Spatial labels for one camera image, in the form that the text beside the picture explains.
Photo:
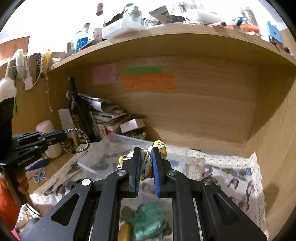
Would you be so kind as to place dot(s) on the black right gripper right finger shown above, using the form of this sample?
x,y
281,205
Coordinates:
x,y
170,183

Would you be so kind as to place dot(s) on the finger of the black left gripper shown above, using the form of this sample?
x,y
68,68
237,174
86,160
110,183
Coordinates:
x,y
55,137

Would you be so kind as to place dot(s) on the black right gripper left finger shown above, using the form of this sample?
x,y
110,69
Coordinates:
x,y
119,185

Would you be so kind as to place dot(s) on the yellow patterned soft toy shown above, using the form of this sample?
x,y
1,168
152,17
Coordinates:
x,y
146,165

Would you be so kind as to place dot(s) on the green knitted cloth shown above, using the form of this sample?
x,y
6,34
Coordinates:
x,y
149,222

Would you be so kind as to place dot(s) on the yellow sponge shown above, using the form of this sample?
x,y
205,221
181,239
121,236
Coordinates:
x,y
125,230

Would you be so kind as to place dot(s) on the left hand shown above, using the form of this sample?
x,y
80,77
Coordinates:
x,y
17,184

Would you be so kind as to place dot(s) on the pink mug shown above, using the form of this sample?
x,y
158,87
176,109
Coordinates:
x,y
54,150

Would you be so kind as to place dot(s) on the white note paper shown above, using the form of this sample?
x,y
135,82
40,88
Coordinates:
x,y
65,118

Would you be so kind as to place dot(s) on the dark wine bottle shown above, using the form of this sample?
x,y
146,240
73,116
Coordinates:
x,y
79,112

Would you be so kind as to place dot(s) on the bowl of small items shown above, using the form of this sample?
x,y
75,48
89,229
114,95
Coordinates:
x,y
136,134

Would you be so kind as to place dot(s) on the white fluffy pom-pom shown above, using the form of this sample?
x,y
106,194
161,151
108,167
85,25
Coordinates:
x,y
7,88

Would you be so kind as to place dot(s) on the small white cardboard box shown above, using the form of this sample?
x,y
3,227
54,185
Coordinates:
x,y
131,125

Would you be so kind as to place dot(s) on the stack of magazines and papers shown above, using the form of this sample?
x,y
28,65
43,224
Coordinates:
x,y
107,116

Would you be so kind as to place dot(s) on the butterfly print lace tablecloth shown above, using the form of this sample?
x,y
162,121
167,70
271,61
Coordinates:
x,y
75,216

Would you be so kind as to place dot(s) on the pink sticky note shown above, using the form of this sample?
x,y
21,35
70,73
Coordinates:
x,y
105,74

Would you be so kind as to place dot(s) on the orange sticky note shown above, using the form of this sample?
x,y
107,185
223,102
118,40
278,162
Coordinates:
x,y
149,82

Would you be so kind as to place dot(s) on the blue glass bottle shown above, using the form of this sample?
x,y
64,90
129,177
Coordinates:
x,y
82,37

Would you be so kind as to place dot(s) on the green sticky note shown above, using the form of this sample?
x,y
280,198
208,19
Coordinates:
x,y
140,70

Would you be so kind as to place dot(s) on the white plastic tub on shelf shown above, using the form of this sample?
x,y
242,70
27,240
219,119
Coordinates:
x,y
120,27

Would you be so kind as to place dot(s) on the wooden shelf board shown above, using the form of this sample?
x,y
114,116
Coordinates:
x,y
181,40

